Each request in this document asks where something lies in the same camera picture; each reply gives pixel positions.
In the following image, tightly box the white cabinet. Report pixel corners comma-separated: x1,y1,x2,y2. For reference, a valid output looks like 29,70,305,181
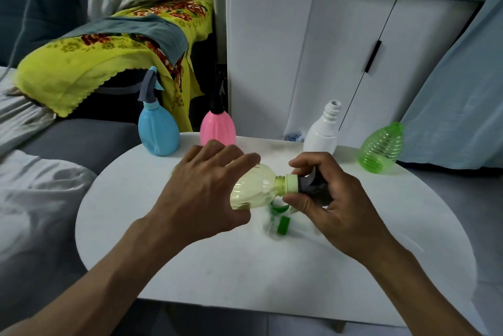
226,0,503,148

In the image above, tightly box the grey sofa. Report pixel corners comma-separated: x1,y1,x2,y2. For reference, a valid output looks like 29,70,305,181
18,117,143,176

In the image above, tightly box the person's right forearm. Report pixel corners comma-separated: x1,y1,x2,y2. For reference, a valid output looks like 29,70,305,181
363,245,485,336

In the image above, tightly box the person's left hand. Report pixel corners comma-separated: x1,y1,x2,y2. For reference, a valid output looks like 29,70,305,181
135,139,261,258

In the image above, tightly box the black spray head green collar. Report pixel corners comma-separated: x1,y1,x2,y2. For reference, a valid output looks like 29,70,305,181
284,167,335,208

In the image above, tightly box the person's left forearm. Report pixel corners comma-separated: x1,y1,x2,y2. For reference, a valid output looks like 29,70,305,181
0,217,185,336

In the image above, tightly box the white crumpled blanket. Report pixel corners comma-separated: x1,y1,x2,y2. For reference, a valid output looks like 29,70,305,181
0,67,97,273

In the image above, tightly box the grey-blue towel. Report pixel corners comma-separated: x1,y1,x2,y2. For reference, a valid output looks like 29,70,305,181
62,14,189,68

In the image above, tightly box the yellow floral cloth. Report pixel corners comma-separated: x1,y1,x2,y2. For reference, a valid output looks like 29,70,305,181
14,0,215,133

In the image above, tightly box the person's right hand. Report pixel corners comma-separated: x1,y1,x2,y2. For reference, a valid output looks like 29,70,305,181
282,152,398,270

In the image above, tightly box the pink spray bottle black trigger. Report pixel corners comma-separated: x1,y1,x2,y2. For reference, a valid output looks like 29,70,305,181
199,73,237,147

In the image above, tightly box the black bag with grey strap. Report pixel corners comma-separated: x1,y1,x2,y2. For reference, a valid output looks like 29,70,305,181
70,68,158,125

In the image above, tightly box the thin grey cable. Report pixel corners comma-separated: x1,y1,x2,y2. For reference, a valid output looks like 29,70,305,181
0,0,56,83

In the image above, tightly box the black cabinet handle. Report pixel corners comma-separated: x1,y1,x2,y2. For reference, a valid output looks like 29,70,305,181
364,40,382,74

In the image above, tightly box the dark blue cushion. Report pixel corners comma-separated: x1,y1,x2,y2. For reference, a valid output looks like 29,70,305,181
0,0,90,69

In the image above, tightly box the green ribbed plastic bottle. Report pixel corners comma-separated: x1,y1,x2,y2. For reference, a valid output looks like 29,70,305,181
357,122,405,174

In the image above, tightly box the light blue curtain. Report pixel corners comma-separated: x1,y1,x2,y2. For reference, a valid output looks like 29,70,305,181
398,0,503,170

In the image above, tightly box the white open plastic bottle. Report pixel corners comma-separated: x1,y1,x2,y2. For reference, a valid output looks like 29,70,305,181
303,100,342,156

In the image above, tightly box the blue spray bottle grey trigger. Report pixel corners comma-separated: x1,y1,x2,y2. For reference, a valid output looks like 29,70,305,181
138,66,181,157

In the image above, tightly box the clear yellow plastic bottle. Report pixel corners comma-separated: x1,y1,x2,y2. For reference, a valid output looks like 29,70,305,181
230,164,288,211

